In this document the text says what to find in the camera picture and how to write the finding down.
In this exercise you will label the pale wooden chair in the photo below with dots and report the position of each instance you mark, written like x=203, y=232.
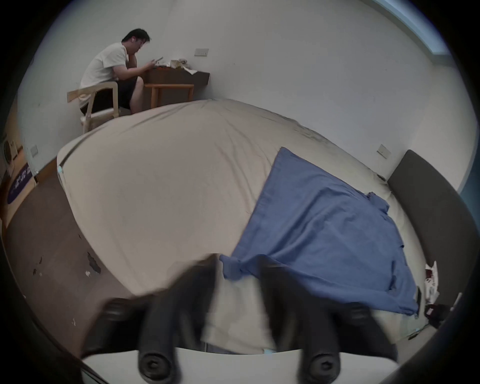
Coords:
x=98, y=105

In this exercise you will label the bed with beige sheet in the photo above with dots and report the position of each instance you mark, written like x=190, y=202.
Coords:
x=168, y=180

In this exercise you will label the dark grey padded headboard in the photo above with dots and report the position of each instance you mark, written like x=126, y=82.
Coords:
x=427, y=202

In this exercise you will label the black hand controller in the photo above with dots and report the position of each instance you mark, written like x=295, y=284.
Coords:
x=437, y=313

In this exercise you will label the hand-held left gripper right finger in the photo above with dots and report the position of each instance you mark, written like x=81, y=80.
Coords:
x=300, y=311

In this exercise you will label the black phone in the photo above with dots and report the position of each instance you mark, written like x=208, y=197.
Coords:
x=419, y=296

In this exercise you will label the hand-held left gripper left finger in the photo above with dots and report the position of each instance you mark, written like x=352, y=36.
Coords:
x=168, y=311

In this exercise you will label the blue shirt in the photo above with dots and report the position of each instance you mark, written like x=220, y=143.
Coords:
x=326, y=232

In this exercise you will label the dark wooden desk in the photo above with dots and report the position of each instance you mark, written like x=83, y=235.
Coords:
x=176, y=75

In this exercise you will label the wooden stool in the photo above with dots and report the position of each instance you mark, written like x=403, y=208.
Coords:
x=170, y=93

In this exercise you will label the white crumpled bag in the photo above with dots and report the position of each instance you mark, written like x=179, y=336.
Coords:
x=432, y=279

